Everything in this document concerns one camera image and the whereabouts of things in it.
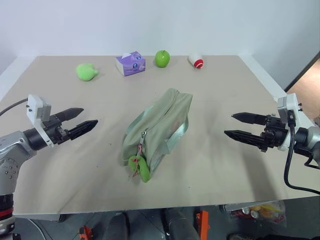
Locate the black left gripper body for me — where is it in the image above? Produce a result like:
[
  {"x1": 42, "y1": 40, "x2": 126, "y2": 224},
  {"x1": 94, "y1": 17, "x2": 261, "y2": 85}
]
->
[{"x1": 42, "y1": 115, "x2": 73, "y2": 146}]

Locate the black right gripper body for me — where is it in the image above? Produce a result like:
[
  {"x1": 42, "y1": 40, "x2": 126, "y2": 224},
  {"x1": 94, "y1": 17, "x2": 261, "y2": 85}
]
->
[{"x1": 258, "y1": 113, "x2": 289, "y2": 153}]

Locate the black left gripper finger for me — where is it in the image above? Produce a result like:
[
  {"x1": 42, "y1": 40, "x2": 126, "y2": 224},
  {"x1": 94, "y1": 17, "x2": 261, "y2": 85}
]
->
[
  {"x1": 51, "y1": 107, "x2": 85, "y2": 124},
  {"x1": 68, "y1": 119, "x2": 99, "y2": 141}
]

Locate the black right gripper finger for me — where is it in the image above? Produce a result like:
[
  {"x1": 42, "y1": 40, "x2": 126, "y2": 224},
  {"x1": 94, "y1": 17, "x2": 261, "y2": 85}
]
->
[
  {"x1": 223, "y1": 129, "x2": 263, "y2": 149},
  {"x1": 230, "y1": 112, "x2": 268, "y2": 125}
]

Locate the green fabric pouch bag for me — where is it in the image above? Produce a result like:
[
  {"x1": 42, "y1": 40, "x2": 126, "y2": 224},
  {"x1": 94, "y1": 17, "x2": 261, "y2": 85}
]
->
[{"x1": 120, "y1": 87, "x2": 194, "y2": 176}]

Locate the green plush toy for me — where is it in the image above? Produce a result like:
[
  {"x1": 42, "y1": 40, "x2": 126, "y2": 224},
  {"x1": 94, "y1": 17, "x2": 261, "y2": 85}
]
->
[{"x1": 75, "y1": 62, "x2": 99, "y2": 82}]

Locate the green zipper charm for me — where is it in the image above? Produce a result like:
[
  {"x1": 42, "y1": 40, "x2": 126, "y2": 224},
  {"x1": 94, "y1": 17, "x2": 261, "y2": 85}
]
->
[{"x1": 127, "y1": 154, "x2": 151, "y2": 184}]

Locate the clear bag of snacks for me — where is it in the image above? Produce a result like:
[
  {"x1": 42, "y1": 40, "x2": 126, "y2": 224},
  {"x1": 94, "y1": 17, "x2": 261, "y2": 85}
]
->
[{"x1": 224, "y1": 200, "x2": 287, "y2": 227}]

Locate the white bottle with red cap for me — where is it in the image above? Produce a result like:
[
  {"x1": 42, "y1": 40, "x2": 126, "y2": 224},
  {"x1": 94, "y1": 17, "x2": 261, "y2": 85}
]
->
[{"x1": 187, "y1": 53, "x2": 205, "y2": 70}]

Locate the purple tissue box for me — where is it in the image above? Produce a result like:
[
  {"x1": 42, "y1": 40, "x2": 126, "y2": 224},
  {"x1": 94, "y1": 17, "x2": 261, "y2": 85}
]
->
[{"x1": 115, "y1": 50, "x2": 147, "y2": 77}]

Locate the green apple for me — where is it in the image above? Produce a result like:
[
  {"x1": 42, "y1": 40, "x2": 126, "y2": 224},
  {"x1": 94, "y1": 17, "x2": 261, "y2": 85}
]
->
[{"x1": 153, "y1": 49, "x2": 171, "y2": 68}]

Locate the dark rounded shape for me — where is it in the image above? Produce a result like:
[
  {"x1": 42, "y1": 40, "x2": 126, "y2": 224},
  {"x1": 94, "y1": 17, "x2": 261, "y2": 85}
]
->
[
  {"x1": 163, "y1": 206, "x2": 201, "y2": 240},
  {"x1": 103, "y1": 211, "x2": 130, "y2": 240}
]

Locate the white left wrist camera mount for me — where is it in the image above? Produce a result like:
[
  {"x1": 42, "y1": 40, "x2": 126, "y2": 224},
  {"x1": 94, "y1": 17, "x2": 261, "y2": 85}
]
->
[{"x1": 25, "y1": 94, "x2": 55, "y2": 148}]

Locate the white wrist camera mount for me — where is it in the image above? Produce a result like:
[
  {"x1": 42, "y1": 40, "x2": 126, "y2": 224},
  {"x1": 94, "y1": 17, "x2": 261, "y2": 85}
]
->
[
  {"x1": 25, "y1": 94, "x2": 55, "y2": 148},
  {"x1": 276, "y1": 93, "x2": 305, "y2": 152}
]

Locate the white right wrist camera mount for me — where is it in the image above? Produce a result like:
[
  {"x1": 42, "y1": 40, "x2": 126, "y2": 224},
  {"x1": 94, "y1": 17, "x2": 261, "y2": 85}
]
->
[{"x1": 276, "y1": 93, "x2": 305, "y2": 152}]

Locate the grey left arm cable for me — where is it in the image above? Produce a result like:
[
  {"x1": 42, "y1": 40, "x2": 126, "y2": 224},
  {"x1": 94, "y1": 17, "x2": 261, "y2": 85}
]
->
[{"x1": 0, "y1": 98, "x2": 29, "y2": 117}]

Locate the orange bracket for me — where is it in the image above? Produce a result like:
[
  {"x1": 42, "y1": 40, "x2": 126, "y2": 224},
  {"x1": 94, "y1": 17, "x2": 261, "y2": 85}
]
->
[
  {"x1": 195, "y1": 210, "x2": 210, "y2": 240},
  {"x1": 78, "y1": 225, "x2": 95, "y2": 240}
]

